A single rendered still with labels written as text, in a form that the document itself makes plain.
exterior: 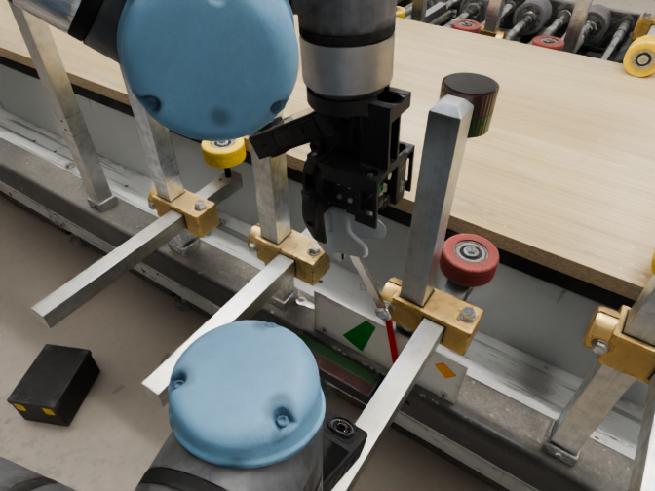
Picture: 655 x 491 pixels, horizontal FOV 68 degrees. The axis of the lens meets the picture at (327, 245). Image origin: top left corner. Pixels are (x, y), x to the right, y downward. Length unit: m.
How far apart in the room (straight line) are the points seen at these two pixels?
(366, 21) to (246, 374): 0.25
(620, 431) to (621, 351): 0.38
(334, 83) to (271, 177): 0.33
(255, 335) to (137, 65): 0.13
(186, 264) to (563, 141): 0.77
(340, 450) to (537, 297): 0.54
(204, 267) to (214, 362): 0.74
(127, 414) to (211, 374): 1.44
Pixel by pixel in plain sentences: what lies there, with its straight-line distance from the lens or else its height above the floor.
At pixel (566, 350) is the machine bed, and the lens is 0.96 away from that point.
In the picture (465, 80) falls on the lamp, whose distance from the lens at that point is 0.56.
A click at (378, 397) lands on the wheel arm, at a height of 0.86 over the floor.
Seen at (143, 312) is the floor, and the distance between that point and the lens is 1.91.
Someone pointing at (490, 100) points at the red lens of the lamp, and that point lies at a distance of 0.55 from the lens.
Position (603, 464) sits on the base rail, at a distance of 0.83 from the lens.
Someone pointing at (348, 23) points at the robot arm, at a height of 1.26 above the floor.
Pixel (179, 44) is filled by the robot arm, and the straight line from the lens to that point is 0.21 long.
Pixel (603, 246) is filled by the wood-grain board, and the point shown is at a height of 0.90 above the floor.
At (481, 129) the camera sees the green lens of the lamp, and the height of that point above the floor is 1.12.
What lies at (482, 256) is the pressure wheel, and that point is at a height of 0.90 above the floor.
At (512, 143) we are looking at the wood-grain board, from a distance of 1.00.
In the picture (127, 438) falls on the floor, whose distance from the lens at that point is 1.64.
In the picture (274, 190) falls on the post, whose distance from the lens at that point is 0.71.
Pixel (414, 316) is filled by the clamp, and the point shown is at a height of 0.85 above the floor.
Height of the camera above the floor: 1.38
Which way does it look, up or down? 43 degrees down
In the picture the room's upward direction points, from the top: straight up
